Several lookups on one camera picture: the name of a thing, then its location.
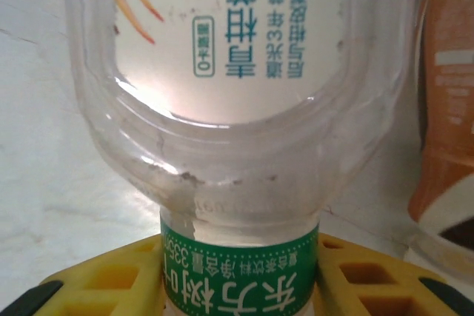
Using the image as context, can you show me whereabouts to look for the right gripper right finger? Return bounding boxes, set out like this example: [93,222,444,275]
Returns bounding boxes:
[313,232,474,316]

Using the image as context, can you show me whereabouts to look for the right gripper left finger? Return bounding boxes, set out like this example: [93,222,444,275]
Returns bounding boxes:
[0,232,167,316]

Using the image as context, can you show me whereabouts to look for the brown label drink bottle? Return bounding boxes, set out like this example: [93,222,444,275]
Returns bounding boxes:
[403,0,474,287]

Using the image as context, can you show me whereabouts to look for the white label bottle green neck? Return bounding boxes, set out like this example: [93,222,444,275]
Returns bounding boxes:
[59,0,421,316]

